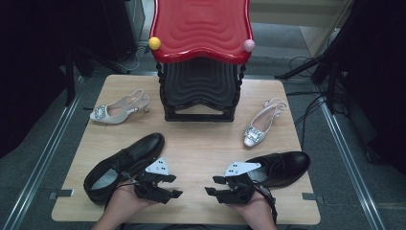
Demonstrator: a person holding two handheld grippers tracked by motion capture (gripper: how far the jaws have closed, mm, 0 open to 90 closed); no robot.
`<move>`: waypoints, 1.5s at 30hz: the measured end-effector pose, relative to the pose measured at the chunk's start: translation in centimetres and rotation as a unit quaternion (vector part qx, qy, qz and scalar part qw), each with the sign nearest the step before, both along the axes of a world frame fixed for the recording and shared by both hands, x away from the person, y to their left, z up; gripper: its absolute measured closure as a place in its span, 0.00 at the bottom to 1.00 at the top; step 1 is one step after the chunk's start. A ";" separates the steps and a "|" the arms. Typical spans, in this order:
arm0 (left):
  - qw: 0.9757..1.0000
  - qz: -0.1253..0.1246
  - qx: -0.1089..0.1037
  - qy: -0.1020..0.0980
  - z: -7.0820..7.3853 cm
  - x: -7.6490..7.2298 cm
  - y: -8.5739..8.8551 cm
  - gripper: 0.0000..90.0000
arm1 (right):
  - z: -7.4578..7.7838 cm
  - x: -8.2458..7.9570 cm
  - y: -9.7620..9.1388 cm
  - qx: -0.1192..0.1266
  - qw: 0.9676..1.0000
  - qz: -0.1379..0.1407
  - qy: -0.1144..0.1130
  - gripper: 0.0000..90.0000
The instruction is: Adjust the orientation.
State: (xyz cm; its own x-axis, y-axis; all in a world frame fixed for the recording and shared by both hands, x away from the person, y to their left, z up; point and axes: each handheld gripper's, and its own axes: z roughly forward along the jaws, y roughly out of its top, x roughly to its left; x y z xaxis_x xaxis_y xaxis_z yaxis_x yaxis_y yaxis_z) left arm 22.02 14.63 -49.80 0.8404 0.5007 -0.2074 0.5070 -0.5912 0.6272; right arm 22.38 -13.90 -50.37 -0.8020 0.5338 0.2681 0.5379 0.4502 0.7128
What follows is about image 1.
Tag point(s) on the dark cabinet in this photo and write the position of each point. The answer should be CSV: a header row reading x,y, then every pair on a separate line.
x,y
123,28

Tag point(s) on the person's left hand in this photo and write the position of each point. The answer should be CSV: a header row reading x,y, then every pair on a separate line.
x,y
123,202

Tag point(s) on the black leather shoe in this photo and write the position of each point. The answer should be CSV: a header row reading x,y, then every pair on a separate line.
x,y
284,166
134,156

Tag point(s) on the red and black shoe rack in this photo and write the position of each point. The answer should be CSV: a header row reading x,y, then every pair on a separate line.
x,y
201,28

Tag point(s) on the person's right hand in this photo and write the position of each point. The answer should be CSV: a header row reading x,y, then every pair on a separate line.
x,y
255,211

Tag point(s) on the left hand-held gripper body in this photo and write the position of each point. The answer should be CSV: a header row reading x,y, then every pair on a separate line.
x,y
150,188

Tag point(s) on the white slingback heel shoe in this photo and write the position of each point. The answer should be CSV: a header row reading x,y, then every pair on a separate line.
x,y
115,116
255,135

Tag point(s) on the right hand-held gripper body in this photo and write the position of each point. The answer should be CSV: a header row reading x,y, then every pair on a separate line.
x,y
237,191

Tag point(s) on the black metal stand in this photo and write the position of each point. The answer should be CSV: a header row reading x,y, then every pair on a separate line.
x,y
72,80

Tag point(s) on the metal floor rail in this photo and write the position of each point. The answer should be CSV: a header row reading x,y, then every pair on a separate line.
x,y
41,159
351,166

